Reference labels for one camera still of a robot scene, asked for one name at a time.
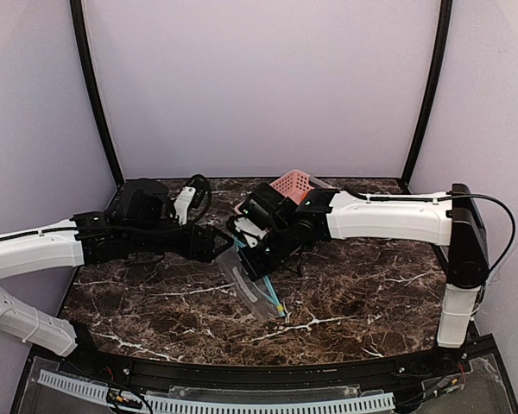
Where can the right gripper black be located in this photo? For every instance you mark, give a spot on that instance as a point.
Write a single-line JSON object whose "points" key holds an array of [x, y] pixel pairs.
{"points": [[256, 257]]}

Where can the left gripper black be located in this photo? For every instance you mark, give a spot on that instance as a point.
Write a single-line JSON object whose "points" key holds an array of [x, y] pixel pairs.
{"points": [[205, 243]]}

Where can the clear zip top bag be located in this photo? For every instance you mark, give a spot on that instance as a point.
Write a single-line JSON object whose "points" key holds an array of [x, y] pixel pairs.
{"points": [[259, 297]]}

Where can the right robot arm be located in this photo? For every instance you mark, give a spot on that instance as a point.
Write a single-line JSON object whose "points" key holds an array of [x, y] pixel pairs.
{"points": [[278, 219]]}

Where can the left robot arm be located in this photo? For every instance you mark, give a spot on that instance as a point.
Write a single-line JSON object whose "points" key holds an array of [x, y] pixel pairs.
{"points": [[140, 219]]}

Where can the pink plastic basket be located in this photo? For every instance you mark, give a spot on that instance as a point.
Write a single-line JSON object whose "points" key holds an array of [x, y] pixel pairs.
{"points": [[270, 195]]}

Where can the clear acrylic plate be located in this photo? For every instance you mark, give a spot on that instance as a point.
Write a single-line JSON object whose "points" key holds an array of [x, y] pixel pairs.
{"points": [[256, 397]]}

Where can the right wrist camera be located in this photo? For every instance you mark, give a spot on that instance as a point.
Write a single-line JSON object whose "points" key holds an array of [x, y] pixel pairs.
{"points": [[251, 233]]}

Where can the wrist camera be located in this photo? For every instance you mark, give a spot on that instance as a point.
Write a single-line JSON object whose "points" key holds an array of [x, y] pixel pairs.
{"points": [[251, 233], [196, 190]]}

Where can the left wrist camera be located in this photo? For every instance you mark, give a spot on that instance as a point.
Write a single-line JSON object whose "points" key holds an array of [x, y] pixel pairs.
{"points": [[196, 190]]}

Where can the black front frame rail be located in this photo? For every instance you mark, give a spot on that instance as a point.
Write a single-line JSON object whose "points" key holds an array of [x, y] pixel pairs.
{"points": [[397, 373]]}

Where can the white slotted cable duct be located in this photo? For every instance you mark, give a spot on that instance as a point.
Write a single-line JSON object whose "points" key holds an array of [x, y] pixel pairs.
{"points": [[99, 393]]}

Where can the left black corner post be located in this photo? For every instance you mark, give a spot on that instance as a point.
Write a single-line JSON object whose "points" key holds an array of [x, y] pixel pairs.
{"points": [[91, 85]]}

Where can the black corner post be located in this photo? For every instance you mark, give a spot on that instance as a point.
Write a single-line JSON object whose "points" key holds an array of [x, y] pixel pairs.
{"points": [[432, 82], [91, 85]]}

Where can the right black corner post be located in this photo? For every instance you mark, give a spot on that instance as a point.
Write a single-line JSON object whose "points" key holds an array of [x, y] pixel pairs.
{"points": [[432, 82]]}

